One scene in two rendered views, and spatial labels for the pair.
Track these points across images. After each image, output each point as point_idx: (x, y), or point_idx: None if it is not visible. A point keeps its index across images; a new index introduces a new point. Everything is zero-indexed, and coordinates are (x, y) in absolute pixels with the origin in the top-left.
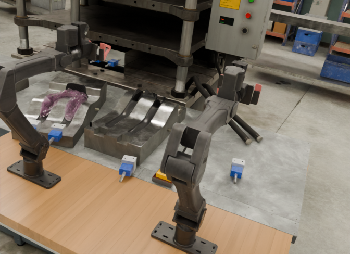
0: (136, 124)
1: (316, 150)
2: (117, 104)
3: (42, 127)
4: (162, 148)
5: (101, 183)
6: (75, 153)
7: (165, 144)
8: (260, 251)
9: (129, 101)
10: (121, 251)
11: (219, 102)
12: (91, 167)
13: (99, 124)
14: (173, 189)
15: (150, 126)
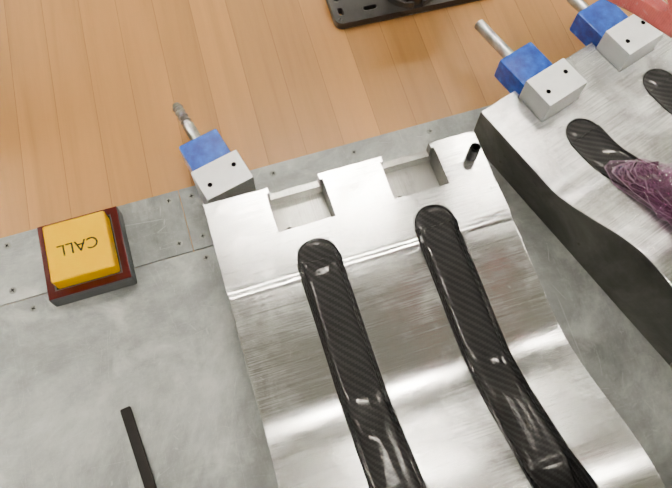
0: (375, 343)
1: None
2: (588, 382)
3: (609, 72)
4: (241, 416)
5: (239, 96)
6: (435, 129)
7: (250, 456)
8: None
9: (565, 440)
10: None
11: None
12: (327, 121)
13: (464, 192)
14: (33, 238)
15: (312, 381)
